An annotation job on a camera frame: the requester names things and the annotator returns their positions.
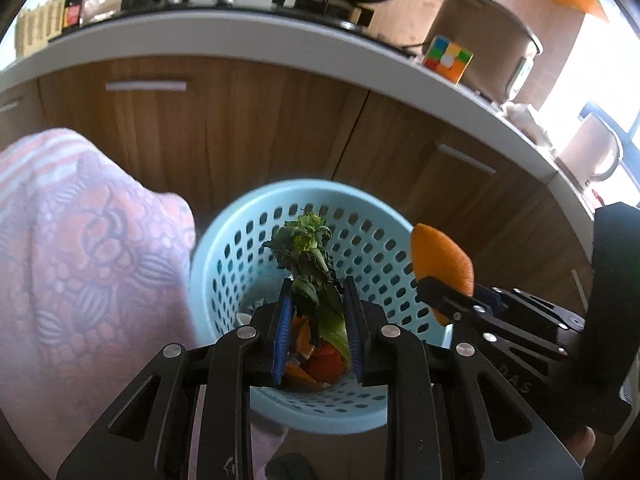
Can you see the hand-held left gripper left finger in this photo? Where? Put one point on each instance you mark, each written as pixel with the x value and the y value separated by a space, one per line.
pixel 284 330

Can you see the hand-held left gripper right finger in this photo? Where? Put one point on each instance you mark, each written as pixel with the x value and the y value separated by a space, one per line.
pixel 352 330

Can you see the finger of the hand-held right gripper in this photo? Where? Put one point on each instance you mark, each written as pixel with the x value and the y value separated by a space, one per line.
pixel 530 310
pixel 520 340

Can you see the green leafy vegetable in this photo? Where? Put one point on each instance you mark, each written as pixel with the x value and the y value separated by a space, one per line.
pixel 300 250

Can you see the light blue plastic basket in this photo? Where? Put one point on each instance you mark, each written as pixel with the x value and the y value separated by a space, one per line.
pixel 235 240

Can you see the person's right hand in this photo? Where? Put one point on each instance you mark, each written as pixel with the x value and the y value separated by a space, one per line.
pixel 582 447

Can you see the beige electric kettle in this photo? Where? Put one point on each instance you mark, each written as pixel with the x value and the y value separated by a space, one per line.
pixel 585 145

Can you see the white rag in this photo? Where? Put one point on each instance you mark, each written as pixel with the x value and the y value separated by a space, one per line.
pixel 525 120

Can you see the wooden kitchen cabinet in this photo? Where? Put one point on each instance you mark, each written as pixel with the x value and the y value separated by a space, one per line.
pixel 250 125

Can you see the pink patterned tablecloth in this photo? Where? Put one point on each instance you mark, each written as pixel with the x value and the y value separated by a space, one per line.
pixel 75 260

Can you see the colourful puzzle cube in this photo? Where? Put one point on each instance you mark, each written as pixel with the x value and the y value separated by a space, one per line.
pixel 447 57

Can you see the beige rice cooker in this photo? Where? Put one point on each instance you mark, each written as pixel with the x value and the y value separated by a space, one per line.
pixel 480 30

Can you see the white kitchen countertop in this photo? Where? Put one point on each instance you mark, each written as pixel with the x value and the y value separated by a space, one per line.
pixel 200 35

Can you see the black gas stove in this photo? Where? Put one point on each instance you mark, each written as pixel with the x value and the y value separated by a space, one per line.
pixel 300 0

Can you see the wicker basket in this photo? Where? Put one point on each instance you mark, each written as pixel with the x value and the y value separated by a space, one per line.
pixel 35 30

